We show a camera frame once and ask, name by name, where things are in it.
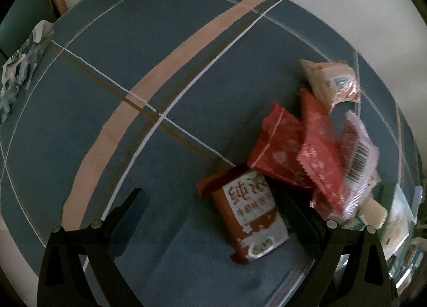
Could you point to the round white cake packet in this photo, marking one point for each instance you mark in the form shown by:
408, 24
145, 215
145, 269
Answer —
375, 213

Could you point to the beige meat snack packet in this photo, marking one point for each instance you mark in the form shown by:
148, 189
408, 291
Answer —
328, 83

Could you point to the brown red snack packet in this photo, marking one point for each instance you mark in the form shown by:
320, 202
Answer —
250, 213

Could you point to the white blue printed packet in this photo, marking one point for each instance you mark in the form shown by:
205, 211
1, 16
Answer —
23, 63

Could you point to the pink snack packet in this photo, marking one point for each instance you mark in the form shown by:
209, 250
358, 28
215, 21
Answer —
360, 157

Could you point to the blue plaid tablecloth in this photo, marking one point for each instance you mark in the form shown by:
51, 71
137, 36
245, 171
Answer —
133, 60

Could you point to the red patterned snack packet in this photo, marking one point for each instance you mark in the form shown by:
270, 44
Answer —
320, 153

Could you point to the teal shallow cardboard box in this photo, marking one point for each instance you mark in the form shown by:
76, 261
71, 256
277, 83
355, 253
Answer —
392, 193

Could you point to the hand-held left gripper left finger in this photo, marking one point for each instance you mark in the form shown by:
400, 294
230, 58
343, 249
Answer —
131, 210

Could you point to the plain red snack packet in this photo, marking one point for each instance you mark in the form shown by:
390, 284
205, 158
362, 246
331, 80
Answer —
280, 147

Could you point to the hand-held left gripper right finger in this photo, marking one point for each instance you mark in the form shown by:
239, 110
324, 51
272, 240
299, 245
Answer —
293, 217

